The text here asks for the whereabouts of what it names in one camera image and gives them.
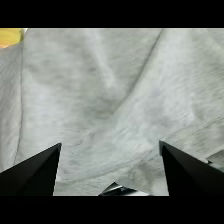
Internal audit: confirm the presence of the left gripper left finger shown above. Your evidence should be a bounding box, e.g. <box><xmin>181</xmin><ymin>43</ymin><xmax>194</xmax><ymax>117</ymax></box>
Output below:
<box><xmin>0</xmin><ymin>142</ymin><xmax>63</xmax><ymax>197</ymax></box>

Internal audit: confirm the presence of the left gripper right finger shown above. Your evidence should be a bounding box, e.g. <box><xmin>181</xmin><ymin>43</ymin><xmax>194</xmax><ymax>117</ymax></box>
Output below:
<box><xmin>158</xmin><ymin>139</ymin><xmax>224</xmax><ymax>197</ymax></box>

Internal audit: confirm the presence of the grey garment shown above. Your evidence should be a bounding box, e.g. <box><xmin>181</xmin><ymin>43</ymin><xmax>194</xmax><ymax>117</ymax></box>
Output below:
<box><xmin>0</xmin><ymin>28</ymin><xmax>224</xmax><ymax>197</ymax></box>

